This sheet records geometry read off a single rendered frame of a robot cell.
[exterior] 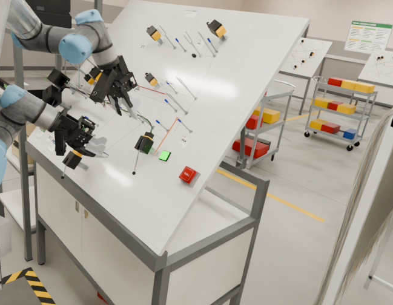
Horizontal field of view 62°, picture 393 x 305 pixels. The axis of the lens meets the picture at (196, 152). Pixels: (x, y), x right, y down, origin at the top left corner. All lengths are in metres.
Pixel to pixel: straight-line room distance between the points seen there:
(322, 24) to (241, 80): 11.61
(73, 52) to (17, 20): 0.14
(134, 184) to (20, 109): 0.50
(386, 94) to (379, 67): 0.81
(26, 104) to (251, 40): 0.87
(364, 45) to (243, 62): 11.04
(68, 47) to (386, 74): 9.39
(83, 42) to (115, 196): 0.64
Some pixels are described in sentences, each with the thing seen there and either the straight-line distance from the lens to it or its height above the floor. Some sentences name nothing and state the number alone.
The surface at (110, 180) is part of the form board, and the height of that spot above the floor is 0.95.
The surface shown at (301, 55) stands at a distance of 8.35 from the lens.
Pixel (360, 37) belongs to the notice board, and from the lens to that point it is 12.38.
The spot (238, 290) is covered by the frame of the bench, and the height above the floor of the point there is 0.38.
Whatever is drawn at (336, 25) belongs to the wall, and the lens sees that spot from 12.68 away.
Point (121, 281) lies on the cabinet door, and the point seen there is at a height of 0.56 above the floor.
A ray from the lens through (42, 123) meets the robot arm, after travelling 1.08.
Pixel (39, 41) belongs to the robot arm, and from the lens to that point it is 1.04.
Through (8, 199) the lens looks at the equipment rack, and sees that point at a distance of 2.76.
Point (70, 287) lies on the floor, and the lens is 2.31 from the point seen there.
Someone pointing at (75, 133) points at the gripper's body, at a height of 1.24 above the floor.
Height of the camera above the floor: 1.60
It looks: 21 degrees down
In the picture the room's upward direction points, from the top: 9 degrees clockwise
